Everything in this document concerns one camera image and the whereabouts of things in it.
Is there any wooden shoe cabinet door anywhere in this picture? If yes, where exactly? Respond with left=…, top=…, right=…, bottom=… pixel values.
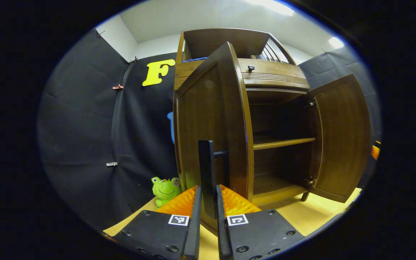
left=307, top=73, right=372, bottom=203
left=174, top=42, right=255, bottom=235

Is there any large ceiling light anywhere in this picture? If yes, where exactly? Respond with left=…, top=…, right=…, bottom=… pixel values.
left=244, top=0, right=295, bottom=17

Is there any green frog plush toy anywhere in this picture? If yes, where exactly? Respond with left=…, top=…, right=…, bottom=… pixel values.
left=151, top=176, right=181, bottom=207

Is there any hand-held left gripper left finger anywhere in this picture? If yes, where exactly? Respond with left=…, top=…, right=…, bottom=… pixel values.
left=112, top=185, right=203, bottom=260

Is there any black backdrop cloth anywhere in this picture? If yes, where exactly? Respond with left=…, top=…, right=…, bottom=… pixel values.
left=38, top=29, right=382, bottom=231

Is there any wooden double-door shoe cabinet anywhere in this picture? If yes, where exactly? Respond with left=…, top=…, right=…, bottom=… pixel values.
left=174, top=28, right=317, bottom=208

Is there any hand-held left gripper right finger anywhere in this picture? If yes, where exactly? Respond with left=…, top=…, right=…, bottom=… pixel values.
left=215, top=184, right=304, bottom=260

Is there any wooden cabinet shelf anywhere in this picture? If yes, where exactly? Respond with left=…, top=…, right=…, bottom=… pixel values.
left=253, top=136, right=316, bottom=151

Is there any wooden cabinet drawer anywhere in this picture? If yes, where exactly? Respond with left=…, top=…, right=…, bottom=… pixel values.
left=175, top=58, right=310, bottom=91

